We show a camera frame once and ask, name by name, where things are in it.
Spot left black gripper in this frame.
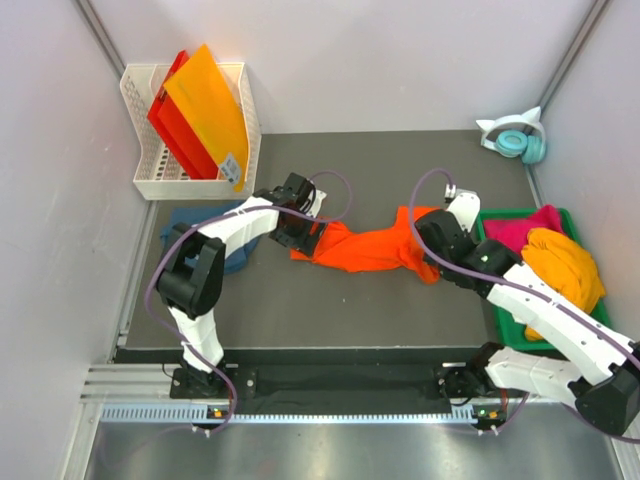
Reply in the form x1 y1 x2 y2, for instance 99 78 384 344
270 207 327 259

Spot orange t shirt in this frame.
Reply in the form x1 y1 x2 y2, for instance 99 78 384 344
290 206 440 285

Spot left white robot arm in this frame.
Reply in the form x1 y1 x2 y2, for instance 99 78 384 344
155 173 326 397

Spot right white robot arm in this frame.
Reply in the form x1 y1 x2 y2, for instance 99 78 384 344
410 209 639 437

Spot pink t shirt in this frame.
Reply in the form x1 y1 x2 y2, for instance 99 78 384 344
481 205 565 253

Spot cat ear headphones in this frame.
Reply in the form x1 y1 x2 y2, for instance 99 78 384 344
475 106 547 165

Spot blue t shirt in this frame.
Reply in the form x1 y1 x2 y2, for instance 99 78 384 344
160 201 259 275

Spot green plastic tray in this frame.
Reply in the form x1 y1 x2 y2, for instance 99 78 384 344
473 207 617 357

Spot yellow t shirt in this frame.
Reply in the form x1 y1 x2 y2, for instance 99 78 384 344
521 227 606 314

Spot red plastic folder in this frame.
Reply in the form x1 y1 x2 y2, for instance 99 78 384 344
147 50 218 180

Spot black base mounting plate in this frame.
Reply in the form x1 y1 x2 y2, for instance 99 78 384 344
169 347 500 414

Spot white perforated file basket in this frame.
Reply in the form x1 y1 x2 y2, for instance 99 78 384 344
120 62 262 201

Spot orange plastic folder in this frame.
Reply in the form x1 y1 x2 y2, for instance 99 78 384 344
164 44 249 192

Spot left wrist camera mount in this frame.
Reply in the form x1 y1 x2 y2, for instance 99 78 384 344
300 188 327 218

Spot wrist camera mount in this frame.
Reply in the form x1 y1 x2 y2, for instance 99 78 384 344
445 184 481 233
300 188 327 218

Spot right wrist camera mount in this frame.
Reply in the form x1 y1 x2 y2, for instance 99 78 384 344
445 184 481 233

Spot slotted cable duct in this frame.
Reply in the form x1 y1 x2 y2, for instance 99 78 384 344
100 403 505 426

